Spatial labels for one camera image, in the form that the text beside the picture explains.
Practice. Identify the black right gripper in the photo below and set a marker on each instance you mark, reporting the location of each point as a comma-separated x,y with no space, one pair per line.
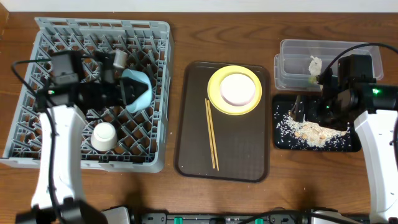
299,109

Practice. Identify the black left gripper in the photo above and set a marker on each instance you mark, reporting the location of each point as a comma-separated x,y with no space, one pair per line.
122,96

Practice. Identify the light blue bowl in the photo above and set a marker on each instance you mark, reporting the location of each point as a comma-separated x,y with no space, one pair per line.
136,90

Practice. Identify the rice food waste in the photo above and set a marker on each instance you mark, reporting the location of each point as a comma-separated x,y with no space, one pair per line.
289,134

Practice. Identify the green snack wrapper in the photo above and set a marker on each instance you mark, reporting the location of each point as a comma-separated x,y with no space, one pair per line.
313,80

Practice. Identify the white tissue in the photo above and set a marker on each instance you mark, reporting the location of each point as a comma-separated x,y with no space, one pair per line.
315,66

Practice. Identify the white cup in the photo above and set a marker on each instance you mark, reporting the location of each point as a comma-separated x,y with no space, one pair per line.
104,137

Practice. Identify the pink small plate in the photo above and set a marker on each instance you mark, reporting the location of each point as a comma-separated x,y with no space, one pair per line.
237,89

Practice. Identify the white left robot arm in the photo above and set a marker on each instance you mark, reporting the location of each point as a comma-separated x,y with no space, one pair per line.
62,105

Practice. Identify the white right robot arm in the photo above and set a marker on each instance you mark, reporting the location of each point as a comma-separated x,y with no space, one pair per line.
374,119

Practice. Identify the black waste tray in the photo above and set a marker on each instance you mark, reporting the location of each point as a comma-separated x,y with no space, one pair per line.
287,102

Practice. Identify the clear plastic bin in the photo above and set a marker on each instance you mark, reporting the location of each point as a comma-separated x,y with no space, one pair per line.
291,63

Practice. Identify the grey dish rack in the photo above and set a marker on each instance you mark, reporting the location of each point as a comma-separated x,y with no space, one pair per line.
141,135

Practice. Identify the brown serving tray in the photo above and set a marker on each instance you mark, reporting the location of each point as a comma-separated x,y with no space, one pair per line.
242,142

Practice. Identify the wooden chopstick right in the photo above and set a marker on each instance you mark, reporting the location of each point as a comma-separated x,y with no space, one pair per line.
213,135

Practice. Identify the wooden chopstick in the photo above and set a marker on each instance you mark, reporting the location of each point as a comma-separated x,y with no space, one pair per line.
213,135
209,135

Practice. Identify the yellow plate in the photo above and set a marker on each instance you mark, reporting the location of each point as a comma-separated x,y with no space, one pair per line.
213,90

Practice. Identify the wooden chopstick left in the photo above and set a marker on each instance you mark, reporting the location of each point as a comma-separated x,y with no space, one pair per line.
209,135

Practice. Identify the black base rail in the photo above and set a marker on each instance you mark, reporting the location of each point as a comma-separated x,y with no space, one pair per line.
217,218

